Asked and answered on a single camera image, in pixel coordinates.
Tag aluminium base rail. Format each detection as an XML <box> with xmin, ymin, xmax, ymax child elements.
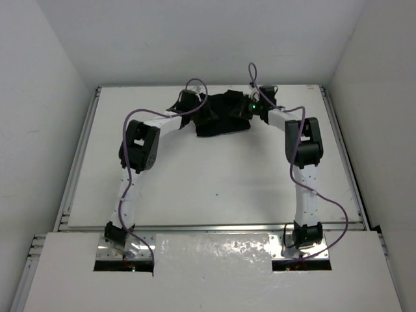
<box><xmin>94</xmin><ymin>226</ymin><xmax>332</xmax><ymax>272</ymax></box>

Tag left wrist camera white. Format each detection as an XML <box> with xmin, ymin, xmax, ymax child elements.
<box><xmin>191</xmin><ymin>85</ymin><xmax>202</xmax><ymax>94</ymax></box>

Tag left aluminium frame rail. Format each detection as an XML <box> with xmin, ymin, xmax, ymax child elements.
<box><xmin>10</xmin><ymin>86</ymin><xmax>101</xmax><ymax>311</ymax></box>

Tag right aluminium frame rail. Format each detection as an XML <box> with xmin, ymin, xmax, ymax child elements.
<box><xmin>319</xmin><ymin>86</ymin><xmax>389</xmax><ymax>261</ymax></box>

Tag white front cover panel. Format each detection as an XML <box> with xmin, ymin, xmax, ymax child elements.
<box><xmin>25</xmin><ymin>231</ymin><xmax>401</xmax><ymax>311</ymax></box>

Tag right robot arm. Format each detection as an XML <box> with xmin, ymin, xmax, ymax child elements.
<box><xmin>238</xmin><ymin>83</ymin><xmax>323</xmax><ymax>249</ymax></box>

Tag aluminium frame rail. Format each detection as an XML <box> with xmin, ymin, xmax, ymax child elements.
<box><xmin>319</xmin><ymin>86</ymin><xmax>389</xmax><ymax>261</ymax></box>
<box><xmin>10</xmin><ymin>86</ymin><xmax>101</xmax><ymax>311</ymax></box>

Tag black t-shirt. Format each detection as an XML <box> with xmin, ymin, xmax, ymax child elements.
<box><xmin>191</xmin><ymin>90</ymin><xmax>251</xmax><ymax>138</ymax></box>

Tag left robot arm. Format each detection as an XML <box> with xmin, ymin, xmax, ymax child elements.
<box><xmin>104</xmin><ymin>89</ymin><xmax>208</xmax><ymax>248</ymax></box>

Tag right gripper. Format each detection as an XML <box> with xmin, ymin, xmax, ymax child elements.
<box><xmin>229</xmin><ymin>94</ymin><xmax>264</xmax><ymax>121</ymax></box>

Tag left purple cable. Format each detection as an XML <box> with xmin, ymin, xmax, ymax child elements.
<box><xmin>120</xmin><ymin>77</ymin><xmax>209</xmax><ymax>264</ymax></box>

